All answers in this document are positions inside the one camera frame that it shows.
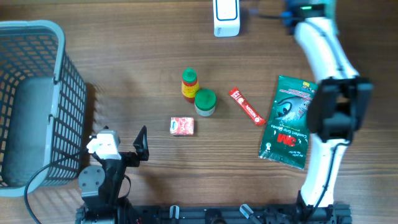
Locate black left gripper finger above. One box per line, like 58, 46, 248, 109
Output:
89, 126, 109, 139
133, 126, 149, 153

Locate green glove package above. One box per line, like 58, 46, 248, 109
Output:
259, 75, 318, 170

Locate red sauce bottle green cap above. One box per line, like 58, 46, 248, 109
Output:
182, 68, 200, 103

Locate grey plastic basket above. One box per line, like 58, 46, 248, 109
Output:
1, 20, 87, 197

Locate white barcode scanner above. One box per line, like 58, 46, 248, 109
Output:
213, 0, 240, 37

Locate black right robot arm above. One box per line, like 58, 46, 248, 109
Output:
282, 0, 373, 220

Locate green lid jar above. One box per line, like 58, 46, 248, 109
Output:
194, 89, 216, 116

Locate teal wipes packet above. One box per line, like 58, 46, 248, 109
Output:
323, 0, 337, 21

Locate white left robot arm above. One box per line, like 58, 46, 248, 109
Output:
75, 126, 149, 223

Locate red coffee stick sachet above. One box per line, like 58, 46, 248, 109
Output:
229, 87, 266, 126

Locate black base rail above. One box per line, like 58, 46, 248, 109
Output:
75, 204, 353, 224

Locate red white small box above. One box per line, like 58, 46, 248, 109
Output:
170, 117, 194, 136

